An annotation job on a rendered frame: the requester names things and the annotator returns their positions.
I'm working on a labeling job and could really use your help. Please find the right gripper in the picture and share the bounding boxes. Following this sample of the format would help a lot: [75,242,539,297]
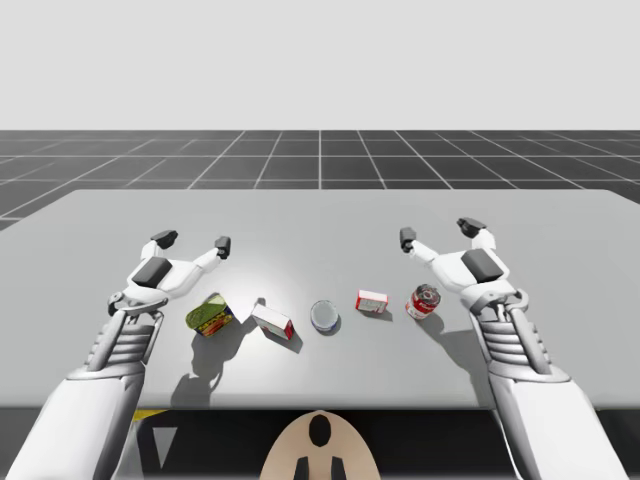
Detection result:
[399,217,516,307]

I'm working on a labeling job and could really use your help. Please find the red and white can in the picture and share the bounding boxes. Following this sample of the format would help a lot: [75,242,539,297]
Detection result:
[404,283,442,321]

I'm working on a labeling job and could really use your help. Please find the small red and white carton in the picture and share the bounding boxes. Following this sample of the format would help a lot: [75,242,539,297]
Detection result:
[355,289,389,315]

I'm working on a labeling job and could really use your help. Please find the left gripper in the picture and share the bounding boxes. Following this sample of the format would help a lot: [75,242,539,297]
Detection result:
[125,229,232,304]

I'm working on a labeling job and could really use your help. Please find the tan robot part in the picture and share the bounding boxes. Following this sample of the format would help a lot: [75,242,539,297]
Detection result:
[260,409,381,480]

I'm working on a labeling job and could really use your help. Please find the green and blue rectangular can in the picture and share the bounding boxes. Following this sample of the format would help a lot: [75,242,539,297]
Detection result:
[186,293,236,339]

